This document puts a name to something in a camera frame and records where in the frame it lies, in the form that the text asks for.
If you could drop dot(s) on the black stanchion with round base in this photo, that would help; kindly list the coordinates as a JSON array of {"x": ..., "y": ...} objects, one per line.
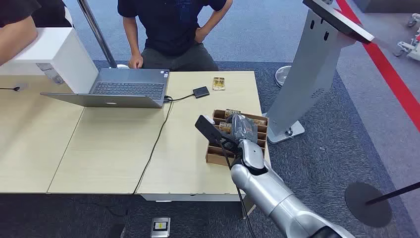
[{"x": 367, "y": 207}]

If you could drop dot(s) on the white box stand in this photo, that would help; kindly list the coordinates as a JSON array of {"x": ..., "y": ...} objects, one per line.
[{"x": 62, "y": 56}]

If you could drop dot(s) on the grey metal bracket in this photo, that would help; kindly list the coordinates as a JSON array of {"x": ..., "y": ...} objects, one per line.
[{"x": 49, "y": 74}]

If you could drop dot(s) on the person's left forearm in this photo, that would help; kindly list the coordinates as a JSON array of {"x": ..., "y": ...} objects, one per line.
[{"x": 216, "y": 18}]

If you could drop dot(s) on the white wheeled cart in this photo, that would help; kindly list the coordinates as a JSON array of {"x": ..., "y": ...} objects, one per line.
[{"x": 411, "y": 47}]

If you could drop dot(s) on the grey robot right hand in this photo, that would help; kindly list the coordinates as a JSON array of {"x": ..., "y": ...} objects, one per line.
[{"x": 244, "y": 128}]

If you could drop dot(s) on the person's left hand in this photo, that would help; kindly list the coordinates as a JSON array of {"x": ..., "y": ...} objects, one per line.
[{"x": 199, "y": 35}]

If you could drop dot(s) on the person's right hand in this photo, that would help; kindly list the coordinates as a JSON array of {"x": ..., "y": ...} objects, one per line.
[{"x": 135, "y": 61}]

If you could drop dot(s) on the shiny metal pole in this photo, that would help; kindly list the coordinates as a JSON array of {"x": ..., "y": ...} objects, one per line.
[{"x": 96, "y": 33}]

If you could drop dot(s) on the person's right forearm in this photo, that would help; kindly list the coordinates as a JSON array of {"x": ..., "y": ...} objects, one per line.
[{"x": 134, "y": 44}]

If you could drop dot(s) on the metal floor socket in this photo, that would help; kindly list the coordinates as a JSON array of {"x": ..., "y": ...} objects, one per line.
[{"x": 160, "y": 226}]

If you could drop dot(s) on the grey open laptop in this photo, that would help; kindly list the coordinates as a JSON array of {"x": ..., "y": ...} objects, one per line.
[{"x": 128, "y": 88}]

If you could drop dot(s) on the silver kiosk stand with screen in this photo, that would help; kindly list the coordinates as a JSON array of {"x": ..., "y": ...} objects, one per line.
[{"x": 308, "y": 72}]

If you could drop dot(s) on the person at desk edge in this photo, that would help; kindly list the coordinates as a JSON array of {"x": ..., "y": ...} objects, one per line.
[{"x": 39, "y": 10}]

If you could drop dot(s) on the small black card reader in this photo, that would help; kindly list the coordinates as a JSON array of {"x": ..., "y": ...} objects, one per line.
[{"x": 200, "y": 92}]

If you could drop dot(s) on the brown cardboard card organizer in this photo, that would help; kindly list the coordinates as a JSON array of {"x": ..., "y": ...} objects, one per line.
[{"x": 218, "y": 152}]

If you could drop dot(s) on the bare forearm at desk edge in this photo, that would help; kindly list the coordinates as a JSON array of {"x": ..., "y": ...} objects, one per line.
[{"x": 14, "y": 39}]

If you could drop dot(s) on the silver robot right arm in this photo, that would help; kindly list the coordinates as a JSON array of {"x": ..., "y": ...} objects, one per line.
[{"x": 264, "y": 189}]

